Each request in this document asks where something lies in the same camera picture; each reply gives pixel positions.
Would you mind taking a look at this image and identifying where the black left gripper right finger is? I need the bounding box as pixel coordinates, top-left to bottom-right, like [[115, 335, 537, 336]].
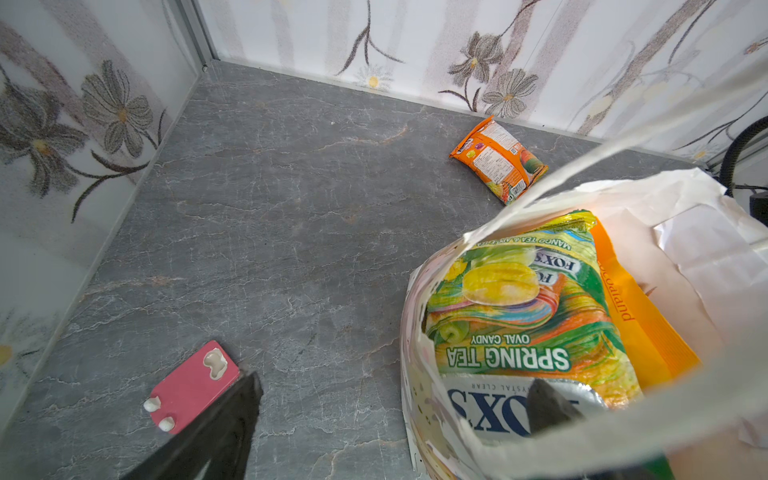
[[526, 379, 584, 435]]

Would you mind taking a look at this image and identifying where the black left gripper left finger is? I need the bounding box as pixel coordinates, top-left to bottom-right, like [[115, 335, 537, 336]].
[[124, 373, 263, 480]]

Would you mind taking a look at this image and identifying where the green yellow candy packet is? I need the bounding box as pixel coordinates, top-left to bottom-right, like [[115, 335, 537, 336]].
[[423, 210, 642, 440]]

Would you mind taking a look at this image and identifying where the yellow mango snack bag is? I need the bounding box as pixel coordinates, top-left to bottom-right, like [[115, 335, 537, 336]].
[[591, 223, 701, 392]]

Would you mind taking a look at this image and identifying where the white cartoon paper bag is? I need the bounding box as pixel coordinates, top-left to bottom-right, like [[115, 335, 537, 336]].
[[400, 61, 767, 479]]

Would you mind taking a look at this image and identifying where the pink eraser block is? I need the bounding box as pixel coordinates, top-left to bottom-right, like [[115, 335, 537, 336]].
[[143, 340, 240, 434]]

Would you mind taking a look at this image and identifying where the orange mango snack packet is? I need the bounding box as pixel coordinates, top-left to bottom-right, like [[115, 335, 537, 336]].
[[450, 116, 548, 205]]

